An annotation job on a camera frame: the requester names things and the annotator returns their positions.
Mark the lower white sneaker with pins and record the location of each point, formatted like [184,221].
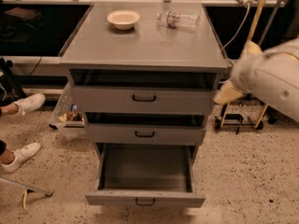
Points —
[12,160]

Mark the clear plastic trash bag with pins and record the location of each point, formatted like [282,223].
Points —
[67,118]

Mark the black equipment at left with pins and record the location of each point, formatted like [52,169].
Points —
[13,83]

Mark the grey drawer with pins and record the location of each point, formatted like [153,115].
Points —
[148,92]
[145,176]
[145,128]

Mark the clear plastic water bottle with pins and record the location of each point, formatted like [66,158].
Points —
[178,20]

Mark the grey top drawer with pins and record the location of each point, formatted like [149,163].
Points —
[148,92]

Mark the white sneaker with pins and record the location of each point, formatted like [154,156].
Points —
[27,105]
[12,160]

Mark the grey bottom drawer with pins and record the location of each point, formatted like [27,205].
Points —
[145,176]

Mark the white paper bowl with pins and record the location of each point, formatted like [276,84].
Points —
[123,19]

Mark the grey middle drawer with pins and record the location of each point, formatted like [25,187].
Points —
[145,128]

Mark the yellow wooden ladder frame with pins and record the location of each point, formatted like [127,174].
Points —
[224,115]

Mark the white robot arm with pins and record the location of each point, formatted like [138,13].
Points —
[271,75]

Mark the grey drawer cabinet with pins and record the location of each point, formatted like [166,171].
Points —
[148,46]

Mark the upper white sneaker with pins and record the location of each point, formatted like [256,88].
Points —
[27,105]

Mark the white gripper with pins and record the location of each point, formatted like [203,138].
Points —
[267,78]

